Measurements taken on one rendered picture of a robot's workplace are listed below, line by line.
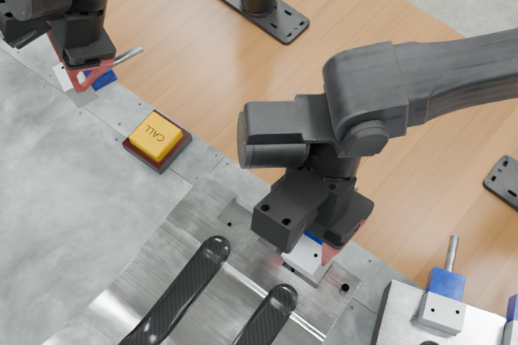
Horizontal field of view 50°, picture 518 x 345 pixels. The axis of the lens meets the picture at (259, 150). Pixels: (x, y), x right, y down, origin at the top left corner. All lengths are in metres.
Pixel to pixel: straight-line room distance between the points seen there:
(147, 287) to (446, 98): 0.45
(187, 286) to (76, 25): 0.36
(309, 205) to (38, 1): 0.39
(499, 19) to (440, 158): 1.38
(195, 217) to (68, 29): 0.29
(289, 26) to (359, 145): 0.57
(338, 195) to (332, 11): 0.58
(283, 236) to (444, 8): 1.79
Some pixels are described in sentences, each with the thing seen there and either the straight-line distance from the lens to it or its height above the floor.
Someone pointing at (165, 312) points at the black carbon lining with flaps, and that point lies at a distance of 0.75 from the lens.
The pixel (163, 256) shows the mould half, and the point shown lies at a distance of 0.76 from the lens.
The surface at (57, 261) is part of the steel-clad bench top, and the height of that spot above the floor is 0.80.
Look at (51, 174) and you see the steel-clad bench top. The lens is 0.95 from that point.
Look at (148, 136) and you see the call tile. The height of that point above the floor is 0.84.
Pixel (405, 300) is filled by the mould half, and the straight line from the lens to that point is 0.79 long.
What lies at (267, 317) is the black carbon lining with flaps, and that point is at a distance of 0.74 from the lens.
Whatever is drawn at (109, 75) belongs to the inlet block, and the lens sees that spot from 0.88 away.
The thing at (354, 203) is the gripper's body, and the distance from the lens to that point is 0.63.
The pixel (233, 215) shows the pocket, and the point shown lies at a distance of 0.79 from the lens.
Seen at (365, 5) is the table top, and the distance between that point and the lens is 1.10.
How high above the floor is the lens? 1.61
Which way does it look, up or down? 63 degrees down
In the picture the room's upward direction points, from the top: 1 degrees counter-clockwise
